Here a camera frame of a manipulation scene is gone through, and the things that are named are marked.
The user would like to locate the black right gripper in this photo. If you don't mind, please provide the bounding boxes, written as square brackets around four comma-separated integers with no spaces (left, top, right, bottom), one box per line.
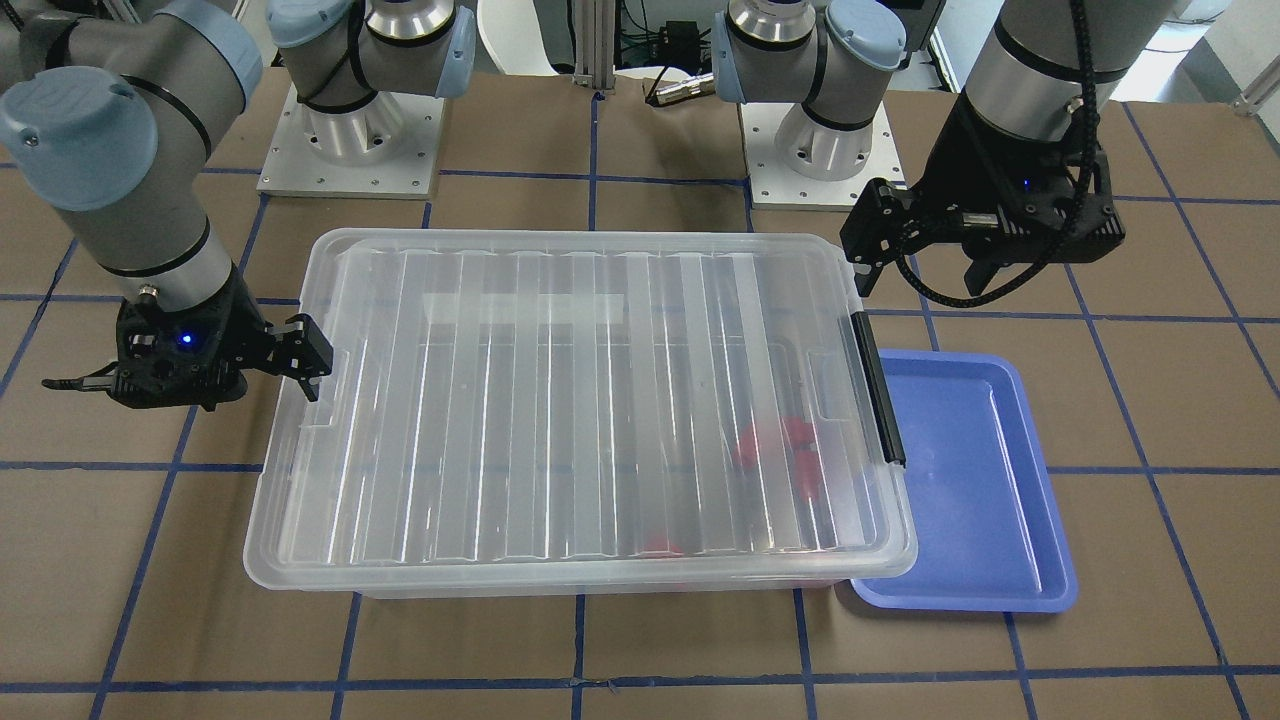
[108,269,334,411]

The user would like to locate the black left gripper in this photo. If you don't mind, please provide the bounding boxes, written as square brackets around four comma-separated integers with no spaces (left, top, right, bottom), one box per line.
[838,95,1084,297]

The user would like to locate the clear plastic box lid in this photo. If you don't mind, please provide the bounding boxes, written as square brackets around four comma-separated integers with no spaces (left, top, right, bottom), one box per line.
[243,228,918,592]

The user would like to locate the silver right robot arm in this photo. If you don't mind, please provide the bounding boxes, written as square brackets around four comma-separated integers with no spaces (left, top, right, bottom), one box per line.
[3,1,479,411]

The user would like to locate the clear plastic storage box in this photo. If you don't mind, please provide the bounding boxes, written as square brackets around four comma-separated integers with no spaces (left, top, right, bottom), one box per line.
[340,570,851,603]

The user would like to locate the red block tilted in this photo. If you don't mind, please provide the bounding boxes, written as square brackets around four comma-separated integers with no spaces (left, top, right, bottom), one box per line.
[792,454,823,501]

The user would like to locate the red block lying sideways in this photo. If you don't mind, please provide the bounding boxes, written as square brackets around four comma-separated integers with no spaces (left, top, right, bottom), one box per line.
[732,425,780,470]

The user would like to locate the blue plastic tray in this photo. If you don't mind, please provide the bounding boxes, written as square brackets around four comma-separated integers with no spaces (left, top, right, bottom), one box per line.
[852,348,1078,614]

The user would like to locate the red block far corner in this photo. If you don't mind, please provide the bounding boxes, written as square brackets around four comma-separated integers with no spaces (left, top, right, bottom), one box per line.
[637,534,686,559]

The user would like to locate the black power adapter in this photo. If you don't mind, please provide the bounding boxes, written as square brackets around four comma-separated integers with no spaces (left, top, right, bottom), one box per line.
[653,20,701,74]

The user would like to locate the white chair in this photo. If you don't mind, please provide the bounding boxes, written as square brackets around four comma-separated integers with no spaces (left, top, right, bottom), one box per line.
[476,1,558,77]

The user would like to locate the black box latch handle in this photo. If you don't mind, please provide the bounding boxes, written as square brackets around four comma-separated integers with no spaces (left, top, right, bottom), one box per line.
[850,311,908,468]

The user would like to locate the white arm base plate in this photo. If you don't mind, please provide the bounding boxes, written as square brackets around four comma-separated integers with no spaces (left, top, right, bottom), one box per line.
[739,102,908,211]
[257,90,448,201]

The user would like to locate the red block near handle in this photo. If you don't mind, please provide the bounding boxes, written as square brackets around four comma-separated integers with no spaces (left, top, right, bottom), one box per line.
[781,416,819,462]

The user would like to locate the aluminium frame post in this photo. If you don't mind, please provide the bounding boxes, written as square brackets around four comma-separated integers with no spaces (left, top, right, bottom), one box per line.
[570,1,617,94]

